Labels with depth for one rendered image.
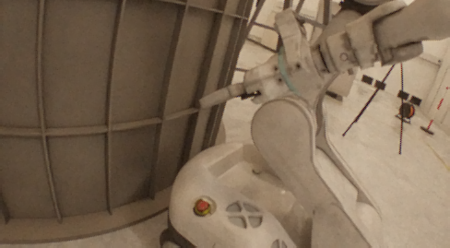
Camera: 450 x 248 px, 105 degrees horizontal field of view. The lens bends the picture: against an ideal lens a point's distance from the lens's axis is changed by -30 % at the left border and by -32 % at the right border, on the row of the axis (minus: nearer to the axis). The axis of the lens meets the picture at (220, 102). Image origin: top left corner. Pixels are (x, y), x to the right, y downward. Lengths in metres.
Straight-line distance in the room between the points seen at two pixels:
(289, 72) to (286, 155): 0.25
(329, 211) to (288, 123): 0.24
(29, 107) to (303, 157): 0.70
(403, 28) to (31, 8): 0.71
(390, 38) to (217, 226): 0.49
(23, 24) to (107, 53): 0.23
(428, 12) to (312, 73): 0.19
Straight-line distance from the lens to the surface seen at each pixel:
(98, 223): 0.95
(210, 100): 0.45
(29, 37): 0.65
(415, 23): 0.35
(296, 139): 0.55
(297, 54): 0.36
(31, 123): 0.73
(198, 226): 0.59
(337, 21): 0.56
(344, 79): 4.00
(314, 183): 0.58
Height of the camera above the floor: 0.78
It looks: 21 degrees down
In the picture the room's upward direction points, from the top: 15 degrees clockwise
